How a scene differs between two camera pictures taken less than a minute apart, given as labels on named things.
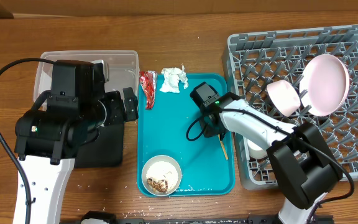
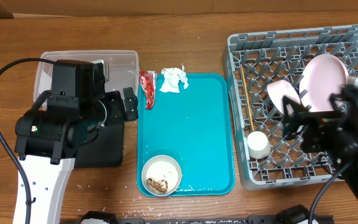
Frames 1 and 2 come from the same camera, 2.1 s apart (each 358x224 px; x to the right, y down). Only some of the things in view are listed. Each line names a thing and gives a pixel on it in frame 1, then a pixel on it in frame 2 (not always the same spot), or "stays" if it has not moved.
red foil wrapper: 147,80 stays
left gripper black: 117,114 stays
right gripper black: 208,132 -> 316,121
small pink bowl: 284,96 stays
